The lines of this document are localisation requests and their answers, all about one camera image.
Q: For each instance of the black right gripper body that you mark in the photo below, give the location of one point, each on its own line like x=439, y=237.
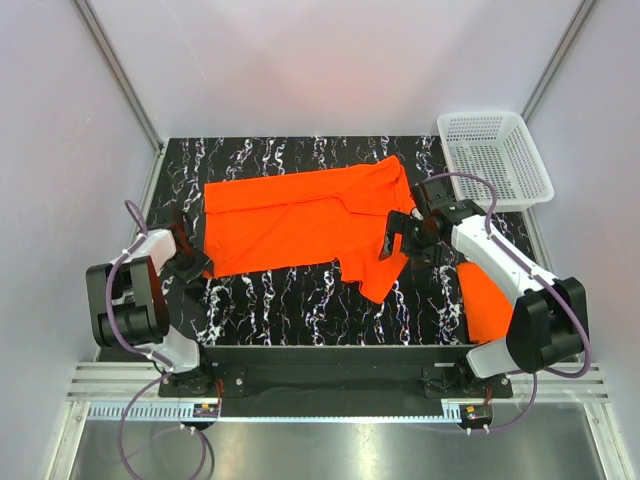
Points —
x=418, y=236

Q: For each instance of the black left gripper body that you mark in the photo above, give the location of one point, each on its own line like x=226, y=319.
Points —
x=183, y=264

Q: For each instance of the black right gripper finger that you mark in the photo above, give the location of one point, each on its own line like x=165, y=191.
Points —
x=431, y=256
x=397, y=224

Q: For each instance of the orange t-shirt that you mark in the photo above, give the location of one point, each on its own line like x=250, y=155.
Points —
x=310, y=218
x=488, y=311

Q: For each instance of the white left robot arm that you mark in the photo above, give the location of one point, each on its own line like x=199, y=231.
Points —
x=128, y=308

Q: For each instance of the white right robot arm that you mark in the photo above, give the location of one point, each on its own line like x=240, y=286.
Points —
x=549, y=320

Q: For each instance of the folded orange t-shirt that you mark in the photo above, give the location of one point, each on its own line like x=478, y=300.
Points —
x=488, y=311

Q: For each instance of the white plastic mesh basket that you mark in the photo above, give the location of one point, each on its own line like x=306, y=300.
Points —
x=497, y=147

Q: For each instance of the white slotted cable duct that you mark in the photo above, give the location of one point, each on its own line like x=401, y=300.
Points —
x=155, y=411

